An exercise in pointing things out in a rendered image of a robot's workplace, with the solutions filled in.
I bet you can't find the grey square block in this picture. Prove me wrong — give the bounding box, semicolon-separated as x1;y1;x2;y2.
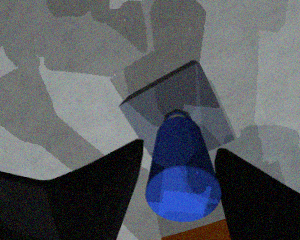
118;60;234;159

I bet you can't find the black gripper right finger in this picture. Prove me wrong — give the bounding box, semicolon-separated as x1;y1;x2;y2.
214;148;300;240

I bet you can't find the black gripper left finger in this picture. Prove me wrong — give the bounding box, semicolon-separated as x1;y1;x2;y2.
0;139;143;240

